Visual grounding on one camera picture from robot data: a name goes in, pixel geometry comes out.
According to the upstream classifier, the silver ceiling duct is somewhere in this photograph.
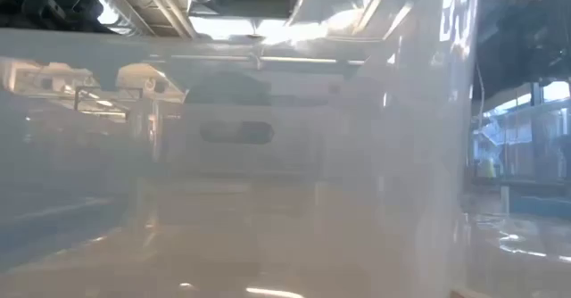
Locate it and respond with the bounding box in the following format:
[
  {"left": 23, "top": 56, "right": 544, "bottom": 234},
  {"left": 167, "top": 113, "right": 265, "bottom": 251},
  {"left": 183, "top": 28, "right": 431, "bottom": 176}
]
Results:
[{"left": 75, "top": 0, "right": 155, "bottom": 38}]

